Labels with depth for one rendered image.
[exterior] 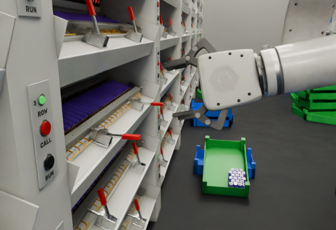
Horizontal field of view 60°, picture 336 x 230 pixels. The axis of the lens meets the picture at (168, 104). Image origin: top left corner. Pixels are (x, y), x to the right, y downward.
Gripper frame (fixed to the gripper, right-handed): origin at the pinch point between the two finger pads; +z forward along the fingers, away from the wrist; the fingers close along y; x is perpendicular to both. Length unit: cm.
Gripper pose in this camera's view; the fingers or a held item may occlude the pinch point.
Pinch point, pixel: (174, 90)
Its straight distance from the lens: 54.4
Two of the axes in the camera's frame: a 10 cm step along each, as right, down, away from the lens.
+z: -9.6, 1.8, 2.0
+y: 1.6, 9.8, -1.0
